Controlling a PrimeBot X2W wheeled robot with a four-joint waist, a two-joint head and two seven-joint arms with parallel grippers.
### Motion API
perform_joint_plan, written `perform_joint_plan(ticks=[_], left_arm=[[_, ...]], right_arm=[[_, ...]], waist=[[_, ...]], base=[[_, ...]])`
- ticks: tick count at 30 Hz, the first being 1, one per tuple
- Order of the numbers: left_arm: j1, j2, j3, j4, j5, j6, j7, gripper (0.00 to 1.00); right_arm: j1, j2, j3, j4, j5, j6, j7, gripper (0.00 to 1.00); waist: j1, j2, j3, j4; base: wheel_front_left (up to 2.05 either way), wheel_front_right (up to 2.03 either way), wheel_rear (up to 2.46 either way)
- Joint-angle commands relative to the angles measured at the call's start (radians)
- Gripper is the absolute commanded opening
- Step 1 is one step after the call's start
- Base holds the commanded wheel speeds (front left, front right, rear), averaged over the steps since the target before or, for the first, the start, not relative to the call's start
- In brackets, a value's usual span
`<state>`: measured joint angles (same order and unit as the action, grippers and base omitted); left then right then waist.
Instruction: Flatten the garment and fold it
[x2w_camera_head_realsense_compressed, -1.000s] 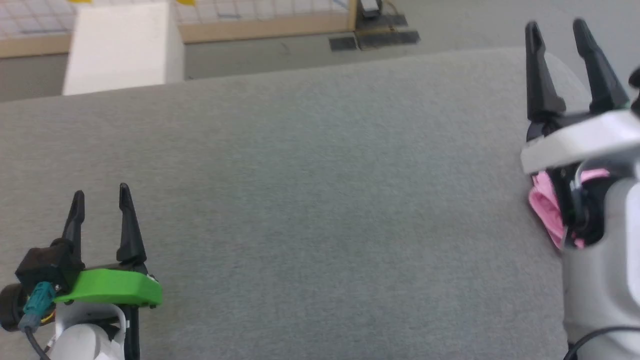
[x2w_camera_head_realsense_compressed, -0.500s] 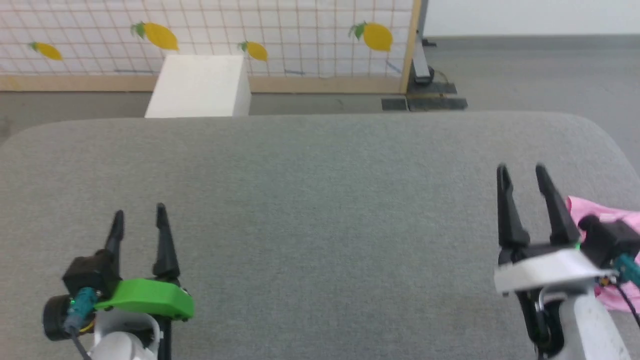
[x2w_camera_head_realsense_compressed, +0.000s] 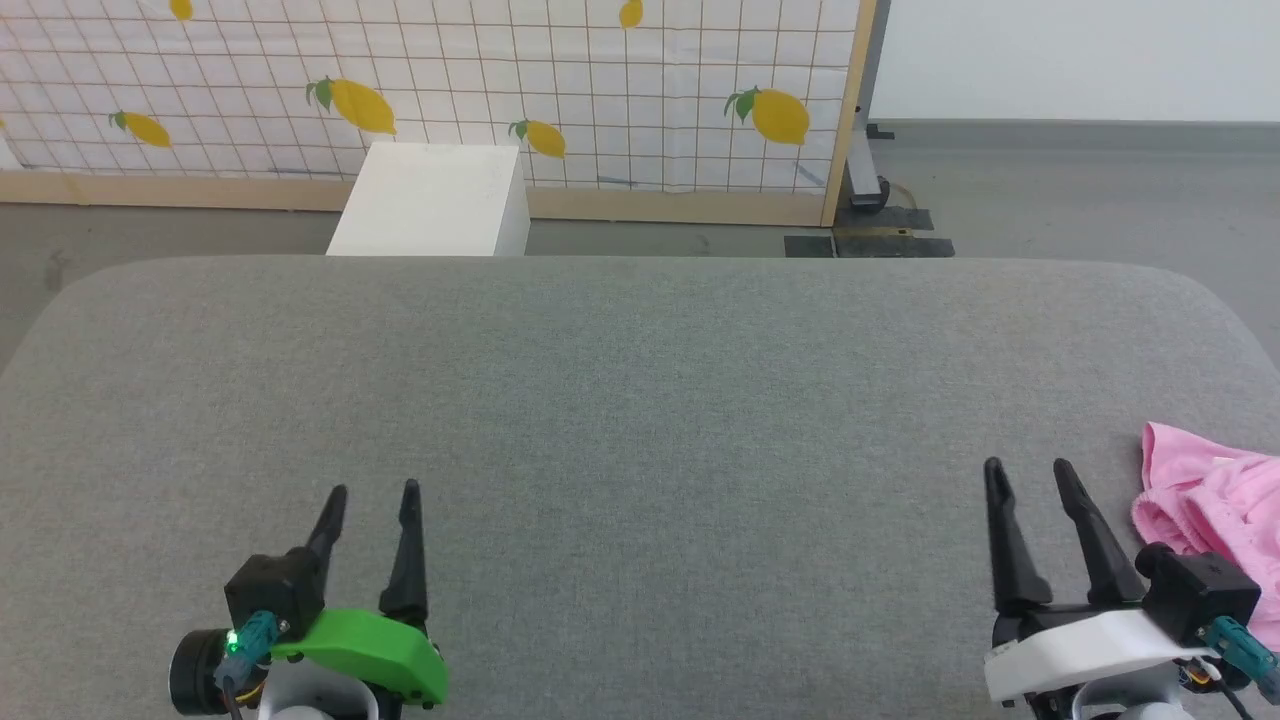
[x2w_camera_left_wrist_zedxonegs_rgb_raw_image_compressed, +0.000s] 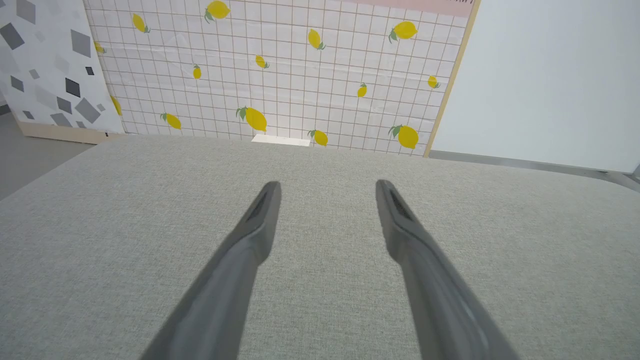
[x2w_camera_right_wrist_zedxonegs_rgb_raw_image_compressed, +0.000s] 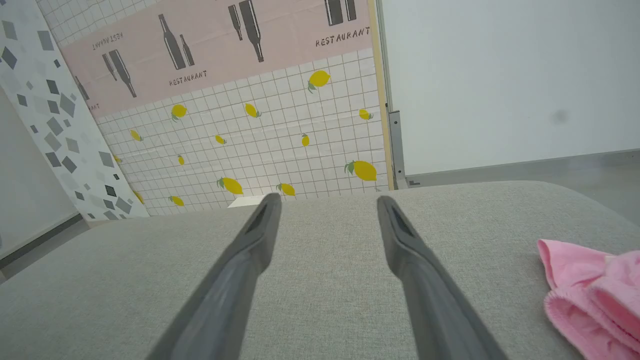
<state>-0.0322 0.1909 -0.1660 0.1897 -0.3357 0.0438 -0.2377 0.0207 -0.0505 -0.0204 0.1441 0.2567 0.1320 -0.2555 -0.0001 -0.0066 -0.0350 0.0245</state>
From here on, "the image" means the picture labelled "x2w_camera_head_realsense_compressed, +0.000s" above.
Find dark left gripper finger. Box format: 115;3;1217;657
303;484;350;586
378;479;431;626

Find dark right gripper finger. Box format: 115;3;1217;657
983;457;1053;616
1052;458;1148;609

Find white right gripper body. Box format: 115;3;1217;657
983;603;1219;707

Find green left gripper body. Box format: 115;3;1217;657
268;607;450;709

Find pink garment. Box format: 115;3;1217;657
1131;421;1280;653

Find large black floor tape patch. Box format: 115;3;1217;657
832;206;956;260

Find black stand foot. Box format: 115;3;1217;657
838;0;895;213

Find lemon print partition screen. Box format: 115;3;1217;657
0;0;880;228

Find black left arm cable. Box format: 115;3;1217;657
218;660;251;720

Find white box pedestal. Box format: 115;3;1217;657
326;141;531;258

